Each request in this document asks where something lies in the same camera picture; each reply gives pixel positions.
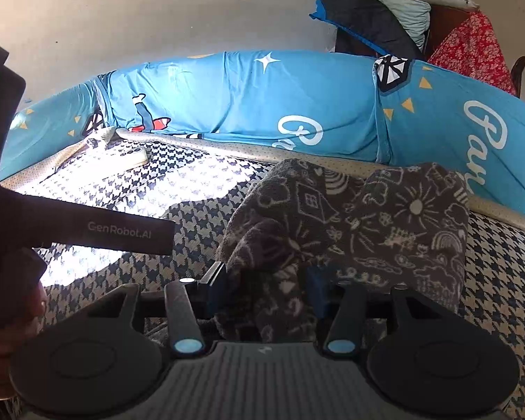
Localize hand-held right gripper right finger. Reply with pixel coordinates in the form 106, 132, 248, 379
306, 266, 460, 357

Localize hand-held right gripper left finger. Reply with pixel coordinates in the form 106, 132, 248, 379
81, 261, 228, 358

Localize grey doodle-print fleece jacket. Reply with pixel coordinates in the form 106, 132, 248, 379
146, 157, 471, 346

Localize person's left hand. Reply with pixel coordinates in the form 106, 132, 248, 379
0, 280, 49, 403

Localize white smartphone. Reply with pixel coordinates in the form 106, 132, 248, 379
111, 148, 150, 168

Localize blue printed sofa cushion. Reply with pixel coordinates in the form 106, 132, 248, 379
0, 50, 525, 219

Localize black cloth with blue lining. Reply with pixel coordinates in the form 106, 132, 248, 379
310, 0, 425, 60

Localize red floral cloth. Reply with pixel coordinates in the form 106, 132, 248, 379
426, 11, 519, 97

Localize pale green pillow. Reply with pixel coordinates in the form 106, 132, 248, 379
324, 0, 432, 49

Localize dark wooden chair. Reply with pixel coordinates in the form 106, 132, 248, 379
510, 56, 525, 97

